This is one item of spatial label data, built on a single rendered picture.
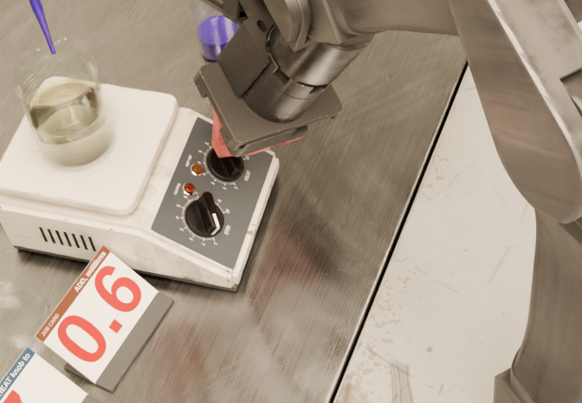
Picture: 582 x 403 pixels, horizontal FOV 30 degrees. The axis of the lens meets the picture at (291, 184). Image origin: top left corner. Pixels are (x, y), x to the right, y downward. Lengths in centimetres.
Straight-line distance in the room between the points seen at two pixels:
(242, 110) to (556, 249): 32
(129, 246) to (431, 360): 25
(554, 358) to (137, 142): 40
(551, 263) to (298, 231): 39
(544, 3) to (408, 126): 53
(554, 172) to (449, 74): 56
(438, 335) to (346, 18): 31
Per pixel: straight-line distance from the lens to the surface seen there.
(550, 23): 45
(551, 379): 62
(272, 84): 76
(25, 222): 88
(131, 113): 89
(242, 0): 78
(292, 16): 65
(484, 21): 45
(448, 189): 92
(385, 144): 95
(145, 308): 87
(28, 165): 87
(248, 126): 78
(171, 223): 85
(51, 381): 84
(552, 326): 58
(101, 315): 86
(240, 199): 88
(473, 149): 95
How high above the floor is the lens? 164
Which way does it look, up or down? 53 degrees down
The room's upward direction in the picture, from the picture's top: 7 degrees counter-clockwise
